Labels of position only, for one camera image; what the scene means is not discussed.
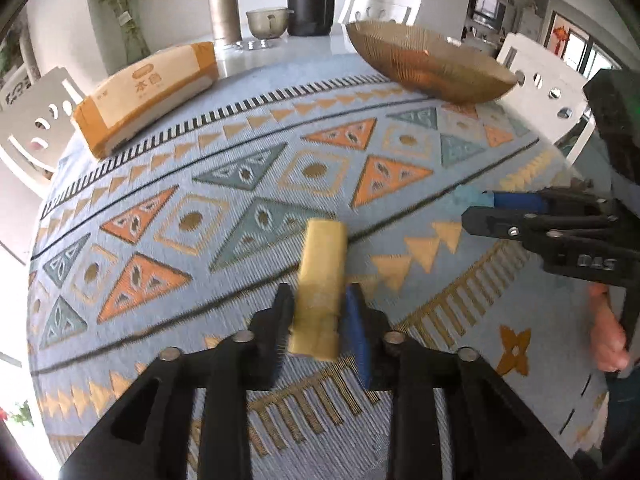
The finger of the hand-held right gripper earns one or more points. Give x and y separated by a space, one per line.
500 225
520 202

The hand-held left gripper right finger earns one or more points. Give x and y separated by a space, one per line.
360 345

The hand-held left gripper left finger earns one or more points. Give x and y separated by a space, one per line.
272 340

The light blue translucent toy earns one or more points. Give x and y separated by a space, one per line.
470 196

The golden yellow bar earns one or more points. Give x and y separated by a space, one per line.
322 280

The ribbed golden glass bowl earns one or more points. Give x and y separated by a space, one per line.
425 70

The person's right hand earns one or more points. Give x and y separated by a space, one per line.
607 330

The patterned blue woven tablecloth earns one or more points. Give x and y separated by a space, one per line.
450 310

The person's dark trousers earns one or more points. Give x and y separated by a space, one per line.
620 415

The red flowering plant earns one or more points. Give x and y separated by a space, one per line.
15 412

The kraft paper tissue pack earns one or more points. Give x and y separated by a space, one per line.
145 90

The small silver round caps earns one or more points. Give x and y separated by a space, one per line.
255 45

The small grey glass bowl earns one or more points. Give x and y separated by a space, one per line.
267 22

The clear glass vase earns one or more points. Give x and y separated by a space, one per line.
131 40

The silver thermos flask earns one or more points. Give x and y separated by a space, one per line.
223 10

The white carved shelf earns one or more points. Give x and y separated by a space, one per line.
17 86

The red wall picture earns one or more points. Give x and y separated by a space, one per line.
562 40

